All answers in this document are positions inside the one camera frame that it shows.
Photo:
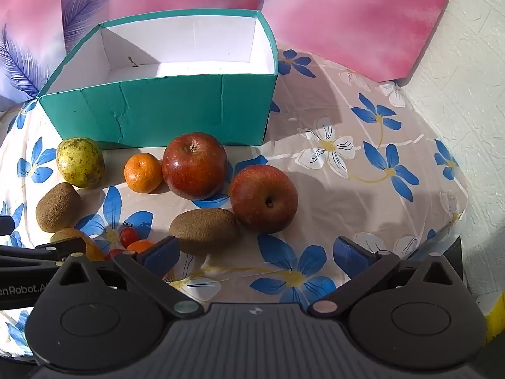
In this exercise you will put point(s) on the green yellow pear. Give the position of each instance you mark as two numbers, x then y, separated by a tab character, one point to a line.
79	162

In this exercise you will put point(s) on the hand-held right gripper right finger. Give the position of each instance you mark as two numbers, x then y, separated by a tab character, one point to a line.
349	256

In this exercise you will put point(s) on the red cherry tomato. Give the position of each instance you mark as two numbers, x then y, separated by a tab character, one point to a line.
127	237

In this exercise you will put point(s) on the small orange fruit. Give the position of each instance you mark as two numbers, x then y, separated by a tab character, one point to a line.
140	246

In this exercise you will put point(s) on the orange mandarin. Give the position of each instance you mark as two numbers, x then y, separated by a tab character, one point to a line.
143	173

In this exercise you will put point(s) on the brown kiwi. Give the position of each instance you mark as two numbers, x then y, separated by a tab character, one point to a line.
58	207
203	231

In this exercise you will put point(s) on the yellowish apple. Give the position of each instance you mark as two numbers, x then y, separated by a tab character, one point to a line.
94	249

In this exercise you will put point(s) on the teal cardboard box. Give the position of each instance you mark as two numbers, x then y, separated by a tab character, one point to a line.
177	110

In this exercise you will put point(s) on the dark red apple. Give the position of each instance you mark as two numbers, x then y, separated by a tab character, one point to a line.
263	199
194	169

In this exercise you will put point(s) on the yellow object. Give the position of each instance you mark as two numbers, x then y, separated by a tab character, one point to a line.
494	316

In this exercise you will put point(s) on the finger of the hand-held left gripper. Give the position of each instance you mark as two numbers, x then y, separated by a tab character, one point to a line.
6	226
39	253

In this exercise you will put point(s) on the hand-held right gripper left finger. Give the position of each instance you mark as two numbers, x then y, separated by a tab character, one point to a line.
159	254

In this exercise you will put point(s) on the blue floral tablecloth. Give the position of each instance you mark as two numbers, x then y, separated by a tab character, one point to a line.
335	189

